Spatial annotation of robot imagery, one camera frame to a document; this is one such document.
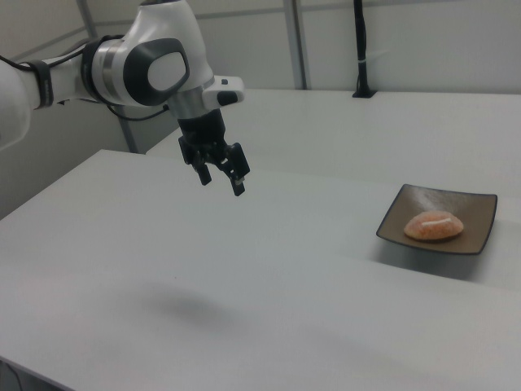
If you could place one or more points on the square brown ceramic plate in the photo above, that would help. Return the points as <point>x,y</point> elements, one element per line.
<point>476,212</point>

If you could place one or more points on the black stand pole with base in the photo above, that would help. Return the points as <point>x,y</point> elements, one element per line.
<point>361,40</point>

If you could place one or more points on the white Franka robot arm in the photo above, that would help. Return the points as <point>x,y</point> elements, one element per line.
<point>163,24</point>

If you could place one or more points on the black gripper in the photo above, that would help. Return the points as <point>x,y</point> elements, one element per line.
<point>201,134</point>

